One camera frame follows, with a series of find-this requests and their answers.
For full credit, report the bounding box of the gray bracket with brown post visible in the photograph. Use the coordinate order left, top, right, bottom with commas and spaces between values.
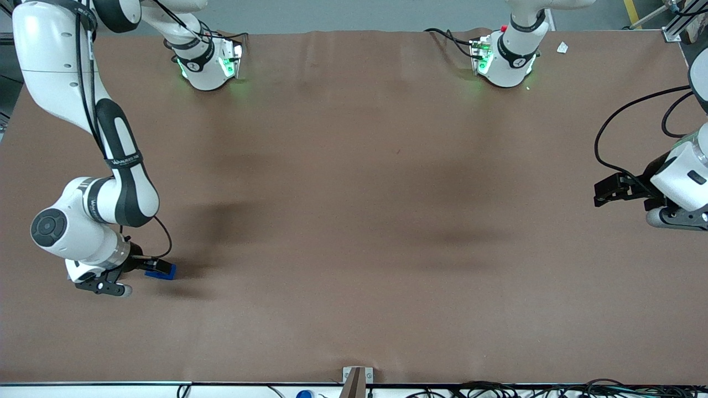
341, 366, 375, 398

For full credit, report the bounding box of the black right arm base cable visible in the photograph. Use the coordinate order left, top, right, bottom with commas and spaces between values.
149, 0, 248, 45

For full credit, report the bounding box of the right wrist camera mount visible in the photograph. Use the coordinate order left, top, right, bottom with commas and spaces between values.
65, 259, 134, 298

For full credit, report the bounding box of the black left arm base cable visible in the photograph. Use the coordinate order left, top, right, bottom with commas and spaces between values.
424, 27, 483, 59

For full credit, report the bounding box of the black arm base cable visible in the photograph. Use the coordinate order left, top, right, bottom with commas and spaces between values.
149, 0, 248, 45
424, 27, 483, 59

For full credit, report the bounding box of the brown table cover sheet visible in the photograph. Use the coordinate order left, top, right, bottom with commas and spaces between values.
0, 28, 708, 385

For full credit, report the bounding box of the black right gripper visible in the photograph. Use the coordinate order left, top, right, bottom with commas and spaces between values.
117, 235, 174, 276

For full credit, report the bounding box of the thin wooden stick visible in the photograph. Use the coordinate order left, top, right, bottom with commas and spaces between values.
629, 6, 673, 30

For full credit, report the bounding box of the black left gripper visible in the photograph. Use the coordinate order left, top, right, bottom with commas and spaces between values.
594, 150, 673, 208

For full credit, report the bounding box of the black cable bundle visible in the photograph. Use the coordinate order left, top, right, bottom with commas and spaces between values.
407, 378, 708, 398

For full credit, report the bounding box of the white table edge rail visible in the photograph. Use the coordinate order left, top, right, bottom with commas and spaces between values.
0, 381, 708, 398

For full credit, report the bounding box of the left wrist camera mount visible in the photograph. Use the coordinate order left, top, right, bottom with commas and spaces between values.
645, 206, 708, 231

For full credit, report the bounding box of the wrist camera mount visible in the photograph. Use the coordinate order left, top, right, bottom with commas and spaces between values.
645, 206, 708, 231
65, 259, 134, 298

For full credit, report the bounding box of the long black left wrist cable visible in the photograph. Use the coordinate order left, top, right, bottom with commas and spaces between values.
594, 85, 695, 194

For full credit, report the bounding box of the blue plastic insert part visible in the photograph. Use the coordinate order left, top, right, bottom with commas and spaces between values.
145, 263, 177, 281

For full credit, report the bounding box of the short black looped cable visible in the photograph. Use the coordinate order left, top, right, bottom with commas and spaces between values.
660, 90, 696, 139

